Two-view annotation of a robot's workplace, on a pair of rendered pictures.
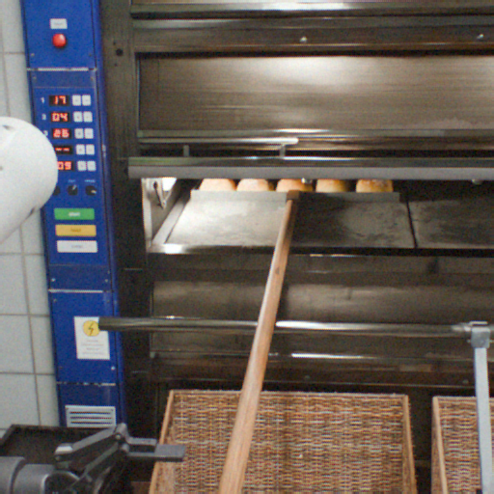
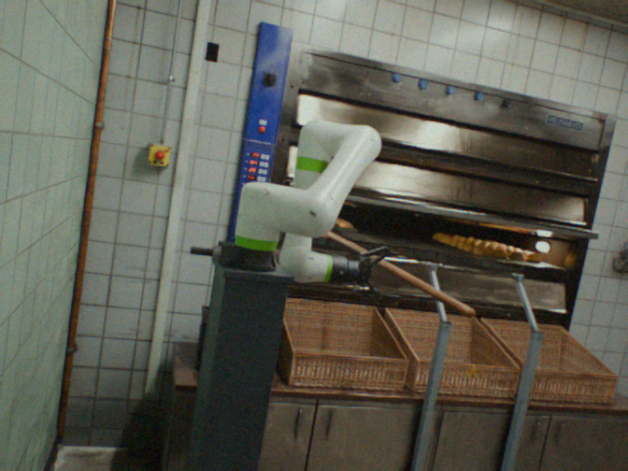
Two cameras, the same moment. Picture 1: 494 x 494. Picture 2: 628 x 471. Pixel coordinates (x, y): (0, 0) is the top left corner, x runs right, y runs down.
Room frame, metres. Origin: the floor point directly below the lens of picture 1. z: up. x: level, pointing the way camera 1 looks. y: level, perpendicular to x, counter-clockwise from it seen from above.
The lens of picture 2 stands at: (-0.56, 1.11, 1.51)
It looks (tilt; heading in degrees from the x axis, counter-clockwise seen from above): 6 degrees down; 338
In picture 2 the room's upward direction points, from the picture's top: 10 degrees clockwise
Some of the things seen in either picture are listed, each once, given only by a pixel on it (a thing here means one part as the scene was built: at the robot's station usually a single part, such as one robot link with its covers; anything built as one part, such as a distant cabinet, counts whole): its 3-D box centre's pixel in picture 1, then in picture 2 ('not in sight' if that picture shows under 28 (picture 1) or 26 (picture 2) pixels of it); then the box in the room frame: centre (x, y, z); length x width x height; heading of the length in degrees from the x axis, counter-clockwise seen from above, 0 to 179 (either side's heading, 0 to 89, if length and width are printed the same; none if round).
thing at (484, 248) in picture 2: not in sight; (484, 247); (2.38, -1.29, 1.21); 0.61 x 0.48 x 0.06; 174
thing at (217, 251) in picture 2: not in sight; (235, 254); (1.03, 0.69, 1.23); 0.26 x 0.15 x 0.06; 88
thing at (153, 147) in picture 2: not in sight; (160, 155); (2.13, 0.83, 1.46); 0.10 x 0.07 x 0.10; 84
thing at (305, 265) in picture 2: not in sight; (306, 265); (1.13, 0.42, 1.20); 0.14 x 0.13 x 0.11; 83
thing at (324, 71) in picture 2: not in sight; (462, 102); (2.04, -0.67, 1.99); 1.80 x 0.08 x 0.21; 84
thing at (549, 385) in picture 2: not in sight; (543, 359); (1.68, -1.25, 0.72); 0.56 x 0.49 x 0.28; 85
